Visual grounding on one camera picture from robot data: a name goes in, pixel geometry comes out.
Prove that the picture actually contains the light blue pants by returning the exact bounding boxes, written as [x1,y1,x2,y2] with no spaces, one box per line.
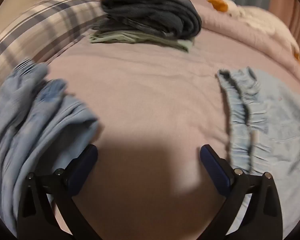
[216,66,300,236]

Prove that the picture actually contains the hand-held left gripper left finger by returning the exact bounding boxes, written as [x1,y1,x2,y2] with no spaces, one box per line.
[16,144,103,240]

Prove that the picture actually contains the pink bed sheet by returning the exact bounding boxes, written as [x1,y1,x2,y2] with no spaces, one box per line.
[0,34,293,240]

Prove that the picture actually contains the light blue garment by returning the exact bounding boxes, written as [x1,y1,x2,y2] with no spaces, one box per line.
[0,59,100,230]

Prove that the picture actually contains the light green folded clothes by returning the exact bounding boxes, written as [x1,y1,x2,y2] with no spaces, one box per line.
[89,30,196,53]

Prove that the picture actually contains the plaid pillow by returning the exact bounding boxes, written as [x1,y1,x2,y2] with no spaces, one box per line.
[0,0,108,105]

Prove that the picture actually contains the pink duvet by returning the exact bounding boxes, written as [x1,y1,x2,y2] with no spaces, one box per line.
[56,0,300,85]

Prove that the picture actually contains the dark grey folded clothes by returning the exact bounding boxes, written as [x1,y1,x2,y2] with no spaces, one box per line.
[94,0,203,38]

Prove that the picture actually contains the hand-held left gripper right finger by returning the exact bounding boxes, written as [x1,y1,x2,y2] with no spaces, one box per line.
[199,144,283,240]

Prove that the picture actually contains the white duck plush toy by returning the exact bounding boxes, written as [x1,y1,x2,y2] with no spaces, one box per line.
[207,0,300,72]

